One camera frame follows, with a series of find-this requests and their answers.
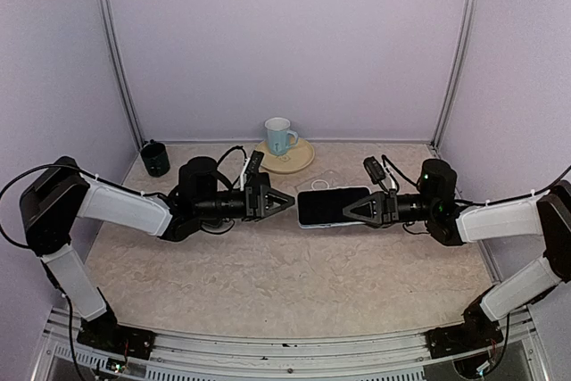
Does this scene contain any dark green mug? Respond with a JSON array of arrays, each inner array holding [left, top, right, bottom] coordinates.
[[140, 139, 170, 178]]

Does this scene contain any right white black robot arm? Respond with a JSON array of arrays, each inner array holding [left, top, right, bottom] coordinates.
[[343, 159, 570, 349]]

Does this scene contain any black smartphone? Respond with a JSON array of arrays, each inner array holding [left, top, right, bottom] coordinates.
[[296, 186, 372, 227]]

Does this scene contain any aluminium corner post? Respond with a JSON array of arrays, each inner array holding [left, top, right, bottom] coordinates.
[[97, 0, 145, 150], [431, 0, 477, 153]]

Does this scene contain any aluminium front rail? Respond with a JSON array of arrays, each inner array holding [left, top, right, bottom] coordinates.
[[30, 307, 548, 381]]

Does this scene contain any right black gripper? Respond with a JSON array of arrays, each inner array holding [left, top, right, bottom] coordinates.
[[342, 187, 437, 228]]

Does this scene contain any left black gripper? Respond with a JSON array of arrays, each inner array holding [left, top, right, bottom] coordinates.
[[194, 183, 295, 221]]

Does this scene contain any clear case with white ring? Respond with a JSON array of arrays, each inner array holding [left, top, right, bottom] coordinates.
[[295, 170, 344, 193]]

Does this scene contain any left aluminium corner post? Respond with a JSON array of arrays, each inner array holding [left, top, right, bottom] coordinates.
[[97, 0, 145, 150]]

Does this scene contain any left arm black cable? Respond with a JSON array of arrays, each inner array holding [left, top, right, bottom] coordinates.
[[0, 144, 246, 251]]

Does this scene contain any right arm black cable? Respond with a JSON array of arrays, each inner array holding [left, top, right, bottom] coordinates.
[[381, 153, 571, 206]]

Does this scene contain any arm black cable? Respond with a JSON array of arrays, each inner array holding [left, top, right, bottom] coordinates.
[[381, 153, 571, 206], [0, 144, 246, 251]]

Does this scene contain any light blue ceramic mug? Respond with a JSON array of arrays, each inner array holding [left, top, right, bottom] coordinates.
[[264, 117, 299, 156]]

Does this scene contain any cream round plate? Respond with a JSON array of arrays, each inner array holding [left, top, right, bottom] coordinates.
[[255, 138, 315, 174]]

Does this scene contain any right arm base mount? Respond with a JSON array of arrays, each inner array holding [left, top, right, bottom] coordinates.
[[426, 306, 504, 359]]

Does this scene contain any right aluminium corner post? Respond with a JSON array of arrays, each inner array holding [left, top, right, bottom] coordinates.
[[431, 0, 477, 153]]

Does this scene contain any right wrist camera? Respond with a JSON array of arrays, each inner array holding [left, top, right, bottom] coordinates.
[[363, 156, 387, 192]]

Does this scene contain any lilac phone case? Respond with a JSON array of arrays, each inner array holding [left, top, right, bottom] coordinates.
[[297, 186, 372, 230]]

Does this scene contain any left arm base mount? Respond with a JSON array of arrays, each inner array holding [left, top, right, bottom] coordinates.
[[77, 319, 156, 360]]

